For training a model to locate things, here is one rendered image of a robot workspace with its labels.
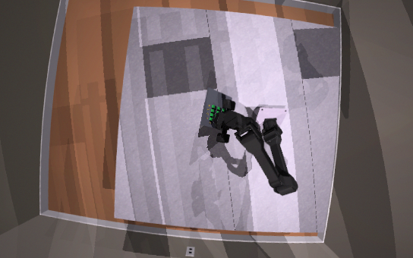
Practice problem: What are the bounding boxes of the dark grey switch panel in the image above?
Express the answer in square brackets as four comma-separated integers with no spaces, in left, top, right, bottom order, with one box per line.
[200,87,232,128]

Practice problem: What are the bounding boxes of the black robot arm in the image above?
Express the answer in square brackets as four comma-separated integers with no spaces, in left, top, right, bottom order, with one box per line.
[214,111,298,196]

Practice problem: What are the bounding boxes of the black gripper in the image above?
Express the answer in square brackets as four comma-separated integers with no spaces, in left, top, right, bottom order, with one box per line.
[216,99,236,143]

